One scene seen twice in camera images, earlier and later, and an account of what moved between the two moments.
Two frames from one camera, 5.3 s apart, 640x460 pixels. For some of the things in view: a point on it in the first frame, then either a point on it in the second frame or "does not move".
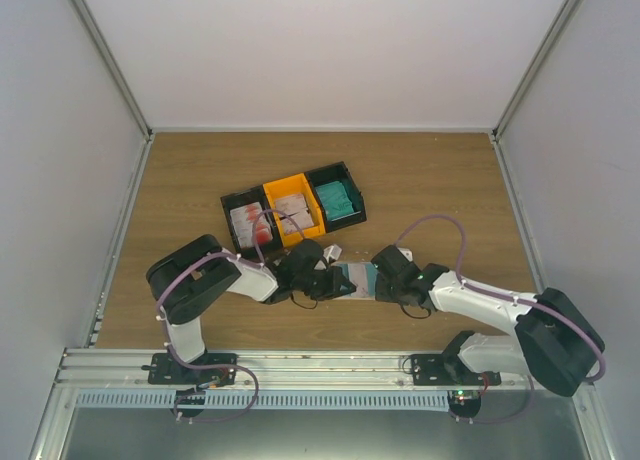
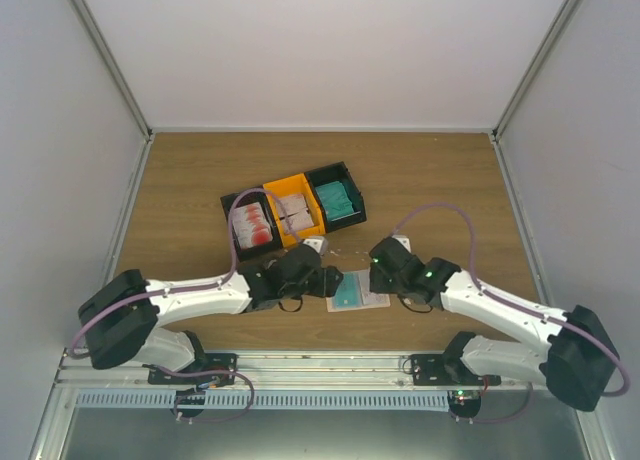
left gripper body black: [324, 289] does not move
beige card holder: [361, 274] -> [332, 308]
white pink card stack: [296, 206] does not move
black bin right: [337, 172] does not move
